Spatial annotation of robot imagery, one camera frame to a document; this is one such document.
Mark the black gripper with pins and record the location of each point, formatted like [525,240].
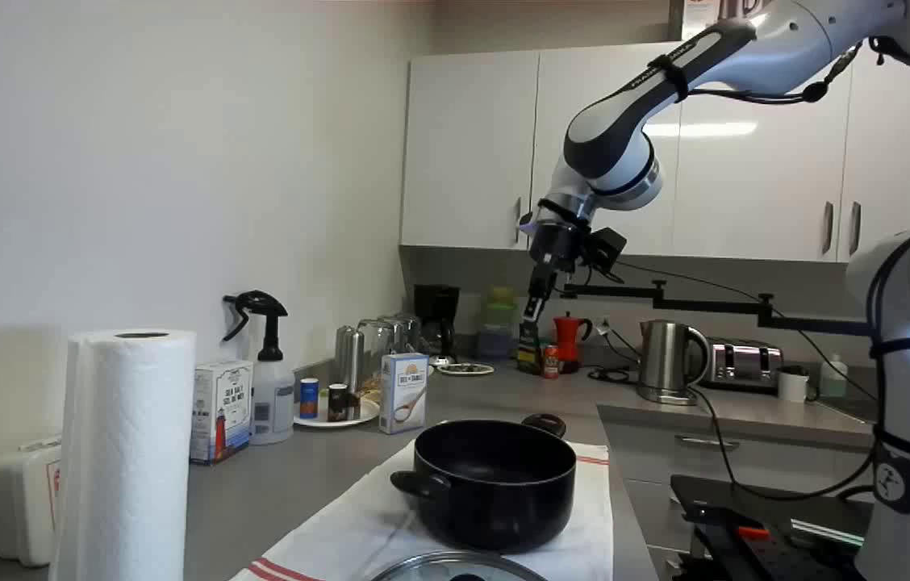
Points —
[566,246]

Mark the glass lid with black knob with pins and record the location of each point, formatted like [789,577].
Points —
[455,565]

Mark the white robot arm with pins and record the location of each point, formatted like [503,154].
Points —
[610,164]

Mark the red moka pot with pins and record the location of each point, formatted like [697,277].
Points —
[570,336]

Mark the black cooking pot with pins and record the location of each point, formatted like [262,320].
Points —
[492,485]

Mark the black coffee machine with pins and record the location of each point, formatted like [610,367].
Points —
[438,309]

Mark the stainless steel electric kettle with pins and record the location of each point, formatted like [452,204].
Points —
[675,360]

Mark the small white milk carton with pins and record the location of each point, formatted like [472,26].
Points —
[405,380]

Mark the silver toaster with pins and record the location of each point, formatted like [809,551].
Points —
[745,367]

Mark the white plate with spice jars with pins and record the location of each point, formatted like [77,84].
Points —
[332,405]

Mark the white mug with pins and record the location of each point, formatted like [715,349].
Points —
[793,387]

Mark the spray bottle with black nozzle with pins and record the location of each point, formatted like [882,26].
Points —
[272,380]

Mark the white towel with red stripes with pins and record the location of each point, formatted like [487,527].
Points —
[372,527]

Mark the white upper kitchen cabinets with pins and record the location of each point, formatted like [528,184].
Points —
[814,182]

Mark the black device with red button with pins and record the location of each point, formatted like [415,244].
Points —
[766,538]

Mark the white carton box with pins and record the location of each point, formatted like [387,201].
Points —
[220,422]

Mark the white paper towel roll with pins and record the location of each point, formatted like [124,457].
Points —
[124,464]

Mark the white napkin stack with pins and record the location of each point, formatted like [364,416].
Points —
[27,503]

